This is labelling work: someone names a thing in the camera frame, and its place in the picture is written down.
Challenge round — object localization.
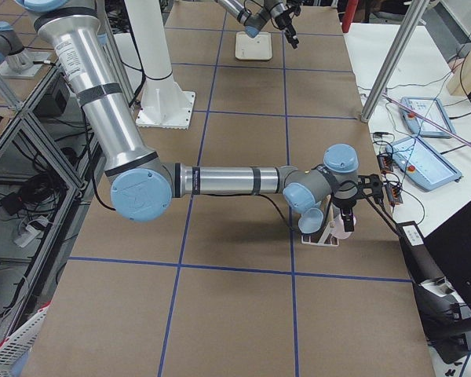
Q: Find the white wire cup rack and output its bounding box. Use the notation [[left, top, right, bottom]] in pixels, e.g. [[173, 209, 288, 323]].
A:
[[300, 196, 346, 248]]

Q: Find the blue teach pendant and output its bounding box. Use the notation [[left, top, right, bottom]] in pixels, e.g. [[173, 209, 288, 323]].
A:
[[385, 135, 462, 192], [400, 97, 456, 138]]

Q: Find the pink plastic cup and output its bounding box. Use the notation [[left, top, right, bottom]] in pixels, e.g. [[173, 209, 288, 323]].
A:
[[331, 215, 352, 240]]

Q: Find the blue teach pendant near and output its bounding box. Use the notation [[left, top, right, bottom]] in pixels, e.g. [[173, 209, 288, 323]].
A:
[[385, 135, 462, 192]]

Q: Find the blue teach pendant far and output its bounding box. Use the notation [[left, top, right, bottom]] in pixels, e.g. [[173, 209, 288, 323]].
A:
[[400, 97, 456, 138]]

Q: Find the black laptop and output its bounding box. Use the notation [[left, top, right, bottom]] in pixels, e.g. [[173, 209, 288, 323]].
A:
[[425, 200, 471, 308]]

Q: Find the aluminium frame post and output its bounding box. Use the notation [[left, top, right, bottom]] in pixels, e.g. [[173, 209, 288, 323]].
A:
[[360, 0, 430, 123]]

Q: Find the grey usb hub left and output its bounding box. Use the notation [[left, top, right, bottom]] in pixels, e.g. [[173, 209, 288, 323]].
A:
[[385, 182, 403, 207]]

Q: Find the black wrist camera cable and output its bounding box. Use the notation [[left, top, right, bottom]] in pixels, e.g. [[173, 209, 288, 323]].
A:
[[258, 180, 405, 240]]

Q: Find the grey usb hub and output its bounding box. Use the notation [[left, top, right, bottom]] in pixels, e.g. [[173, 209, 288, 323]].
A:
[[385, 182, 403, 207], [377, 153, 393, 174]]

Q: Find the cream plastic tray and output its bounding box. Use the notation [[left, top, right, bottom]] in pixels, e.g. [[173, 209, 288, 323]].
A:
[[235, 31, 272, 61]]

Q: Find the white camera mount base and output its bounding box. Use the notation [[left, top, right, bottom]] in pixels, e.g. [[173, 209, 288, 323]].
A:
[[125, 0, 195, 129]]

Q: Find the red fire extinguisher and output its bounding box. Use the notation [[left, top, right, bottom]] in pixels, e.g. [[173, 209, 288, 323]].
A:
[[341, 0, 359, 33]]

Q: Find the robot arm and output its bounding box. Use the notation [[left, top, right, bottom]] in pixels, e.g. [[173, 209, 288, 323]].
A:
[[16, 1, 385, 234], [216, 0, 303, 49]]

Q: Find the grey usb hub right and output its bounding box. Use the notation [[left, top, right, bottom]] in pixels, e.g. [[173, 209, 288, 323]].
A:
[[377, 153, 393, 174]]

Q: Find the white perforated basket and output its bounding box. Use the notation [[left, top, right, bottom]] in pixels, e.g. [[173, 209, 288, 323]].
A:
[[0, 302, 51, 376]]

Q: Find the blue plastic cup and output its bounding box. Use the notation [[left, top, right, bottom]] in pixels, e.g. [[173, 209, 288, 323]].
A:
[[298, 207, 324, 234]]

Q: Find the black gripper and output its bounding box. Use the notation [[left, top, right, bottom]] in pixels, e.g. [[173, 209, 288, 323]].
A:
[[272, 0, 302, 49], [333, 174, 384, 232]]

